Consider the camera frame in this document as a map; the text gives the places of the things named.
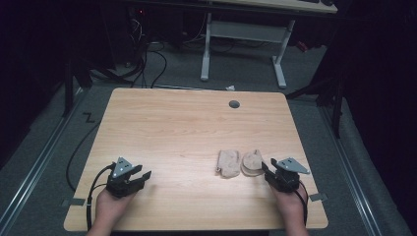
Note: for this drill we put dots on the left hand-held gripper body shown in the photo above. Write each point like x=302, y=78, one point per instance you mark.
x=122, y=183

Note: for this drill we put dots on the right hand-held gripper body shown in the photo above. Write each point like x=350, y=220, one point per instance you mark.
x=285, y=177

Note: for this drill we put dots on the person's left hand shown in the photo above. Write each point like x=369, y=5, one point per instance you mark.
x=111, y=206

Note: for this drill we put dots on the person's right hand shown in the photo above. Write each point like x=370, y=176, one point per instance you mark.
x=289, y=203

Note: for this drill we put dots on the grey tape strip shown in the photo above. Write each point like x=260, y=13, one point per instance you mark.
x=74, y=202
x=318, y=197

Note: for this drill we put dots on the white paper scrap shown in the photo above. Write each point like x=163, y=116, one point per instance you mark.
x=230, y=88

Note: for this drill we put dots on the black metal stand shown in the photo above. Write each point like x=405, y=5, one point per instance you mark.
x=331, y=95
x=77, y=75

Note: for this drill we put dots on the red object under desk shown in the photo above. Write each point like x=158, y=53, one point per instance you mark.
x=302, y=46

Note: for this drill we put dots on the silver floor rail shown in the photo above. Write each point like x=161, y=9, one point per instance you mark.
x=350, y=173
x=36, y=170

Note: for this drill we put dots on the white metal frame desk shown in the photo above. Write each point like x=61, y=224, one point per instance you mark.
x=249, y=31

